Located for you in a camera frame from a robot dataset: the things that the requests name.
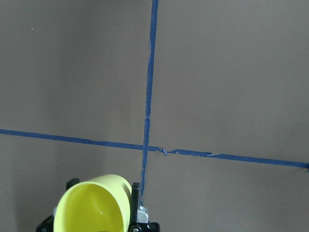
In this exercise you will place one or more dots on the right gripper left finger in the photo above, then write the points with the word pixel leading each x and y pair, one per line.
pixel 72 182

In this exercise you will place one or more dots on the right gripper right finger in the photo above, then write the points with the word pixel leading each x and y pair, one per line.
pixel 134 202

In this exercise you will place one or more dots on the yellow plastic cup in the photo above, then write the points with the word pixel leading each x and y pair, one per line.
pixel 101 204

